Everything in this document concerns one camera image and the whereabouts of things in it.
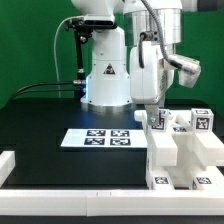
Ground white chair back frame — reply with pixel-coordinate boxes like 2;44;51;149
134;108;224;167

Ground white chair seat tray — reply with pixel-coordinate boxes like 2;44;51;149
144;133;214;188

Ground white tagged cube nut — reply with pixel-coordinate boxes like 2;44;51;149
191;108;214;132

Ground white front fence bar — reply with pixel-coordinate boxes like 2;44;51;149
0;190;224;216

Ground white fiducial tag sheet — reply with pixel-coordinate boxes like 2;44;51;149
61;129;147;148

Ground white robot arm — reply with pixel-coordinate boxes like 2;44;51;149
71;0;224;126

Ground black cables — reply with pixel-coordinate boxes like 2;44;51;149
8;79;87;103

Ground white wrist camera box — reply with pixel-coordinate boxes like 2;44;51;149
174;55;201;88

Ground white left fence piece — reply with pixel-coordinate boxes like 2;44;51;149
0;151;15;187

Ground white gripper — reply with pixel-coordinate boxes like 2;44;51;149
130;43;174;126

